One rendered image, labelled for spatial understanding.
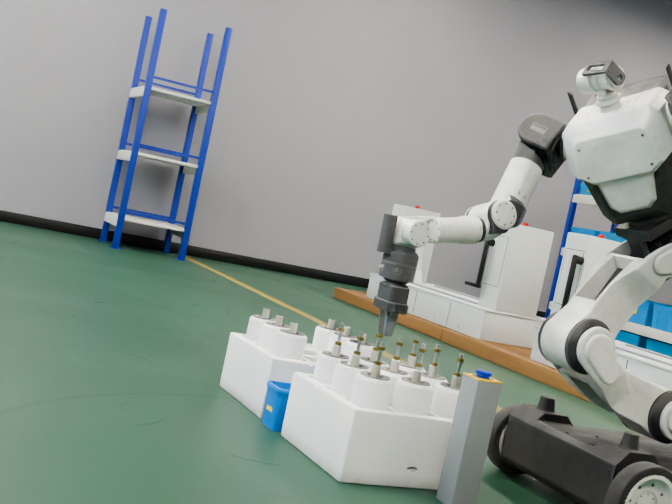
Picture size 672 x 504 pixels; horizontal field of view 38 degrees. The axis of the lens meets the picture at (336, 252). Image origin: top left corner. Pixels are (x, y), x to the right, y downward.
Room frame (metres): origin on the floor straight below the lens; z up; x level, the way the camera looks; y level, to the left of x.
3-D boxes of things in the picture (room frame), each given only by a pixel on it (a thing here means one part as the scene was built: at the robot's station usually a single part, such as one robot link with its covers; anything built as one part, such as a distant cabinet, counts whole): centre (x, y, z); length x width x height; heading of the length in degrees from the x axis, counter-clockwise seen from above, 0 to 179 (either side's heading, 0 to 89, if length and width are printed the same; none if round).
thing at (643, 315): (8.54, -2.86, 0.36); 0.50 x 0.38 x 0.21; 115
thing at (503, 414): (2.78, -0.63, 0.10); 0.20 x 0.05 x 0.20; 114
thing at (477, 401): (2.31, -0.41, 0.16); 0.07 x 0.07 x 0.31; 25
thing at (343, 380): (2.49, -0.11, 0.16); 0.10 x 0.10 x 0.18
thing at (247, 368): (3.04, 0.02, 0.09); 0.39 x 0.39 x 0.18; 25
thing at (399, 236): (2.37, -0.15, 0.59); 0.11 x 0.11 x 0.11; 28
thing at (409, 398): (2.44, -0.27, 0.16); 0.10 x 0.10 x 0.18
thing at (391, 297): (2.38, -0.16, 0.48); 0.13 x 0.10 x 0.12; 21
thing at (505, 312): (6.57, -0.86, 0.45); 1.61 x 0.57 x 0.74; 24
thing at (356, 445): (2.54, -0.21, 0.09); 0.39 x 0.39 x 0.18; 25
